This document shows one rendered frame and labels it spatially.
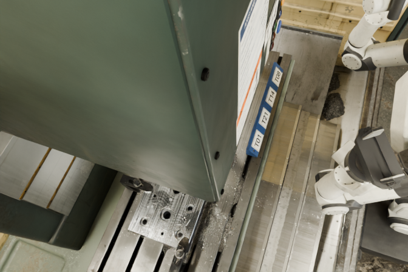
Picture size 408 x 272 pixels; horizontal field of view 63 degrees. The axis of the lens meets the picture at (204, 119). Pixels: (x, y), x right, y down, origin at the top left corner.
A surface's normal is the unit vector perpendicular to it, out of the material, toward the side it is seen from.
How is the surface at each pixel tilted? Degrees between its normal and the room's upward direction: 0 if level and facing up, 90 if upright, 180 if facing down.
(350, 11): 91
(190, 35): 90
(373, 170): 16
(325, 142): 8
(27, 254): 0
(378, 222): 0
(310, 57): 24
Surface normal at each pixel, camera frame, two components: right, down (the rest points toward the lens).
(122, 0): -0.33, 0.85
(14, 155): 0.94, 0.25
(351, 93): -0.37, -0.51
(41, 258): -0.09, -0.45
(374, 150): -0.25, -0.22
